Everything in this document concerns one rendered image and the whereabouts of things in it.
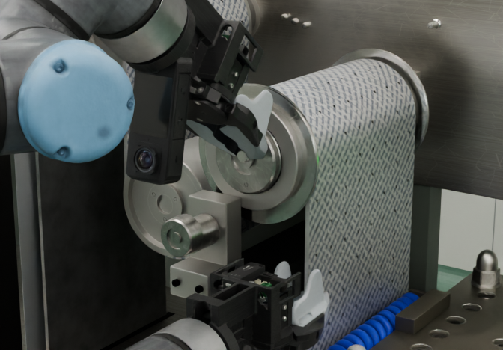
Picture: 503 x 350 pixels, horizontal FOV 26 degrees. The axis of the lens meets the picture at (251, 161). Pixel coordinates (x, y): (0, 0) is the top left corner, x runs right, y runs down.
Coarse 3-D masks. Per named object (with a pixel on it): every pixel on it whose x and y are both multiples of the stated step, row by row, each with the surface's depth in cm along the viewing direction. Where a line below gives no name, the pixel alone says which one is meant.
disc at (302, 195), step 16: (256, 96) 110; (272, 96) 109; (288, 112) 108; (304, 128) 108; (304, 144) 108; (304, 160) 109; (208, 176) 116; (304, 176) 109; (304, 192) 109; (272, 208) 112; (288, 208) 111
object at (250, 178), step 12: (276, 144) 109; (216, 156) 112; (228, 156) 111; (264, 156) 109; (276, 156) 108; (228, 168) 112; (240, 168) 111; (252, 168) 110; (264, 168) 109; (276, 168) 109; (228, 180) 112; (240, 180) 111; (252, 180) 110; (264, 180) 109; (276, 180) 110; (252, 192) 111
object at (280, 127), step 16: (272, 112) 108; (272, 128) 109; (288, 128) 108; (208, 144) 114; (288, 144) 108; (208, 160) 114; (288, 160) 108; (288, 176) 109; (224, 192) 114; (240, 192) 113; (272, 192) 110; (288, 192) 109; (256, 208) 112
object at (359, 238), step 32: (352, 192) 117; (384, 192) 124; (320, 224) 113; (352, 224) 118; (384, 224) 125; (320, 256) 114; (352, 256) 120; (384, 256) 126; (352, 288) 121; (384, 288) 128; (352, 320) 122
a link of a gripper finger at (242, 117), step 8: (224, 104) 97; (232, 104) 97; (240, 104) 98; (224, 112) 97; (232, 112) 97; (240, 112) 98; (248, 112) 98; (232, 120) 98; (240, 120) 98; (248, 120) 98; (256, 120) 100; (240, 128) 99; (248, 128) 98; (256, 128) 100; (248, 136) 101; (256, 136) 101; (256, 144) 102
